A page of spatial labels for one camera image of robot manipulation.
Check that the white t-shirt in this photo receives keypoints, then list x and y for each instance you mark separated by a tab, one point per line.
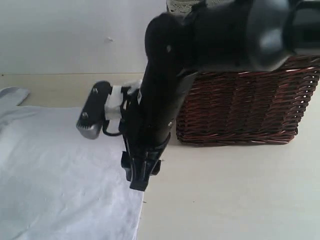
56	184

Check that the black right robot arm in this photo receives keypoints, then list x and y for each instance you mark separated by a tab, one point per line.
239	36

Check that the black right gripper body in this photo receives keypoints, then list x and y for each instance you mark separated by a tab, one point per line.
144	145

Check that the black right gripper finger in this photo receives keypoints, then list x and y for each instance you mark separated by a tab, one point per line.
140	171

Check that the dark brown wicker basket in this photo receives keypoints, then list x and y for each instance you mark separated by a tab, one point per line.
248	107

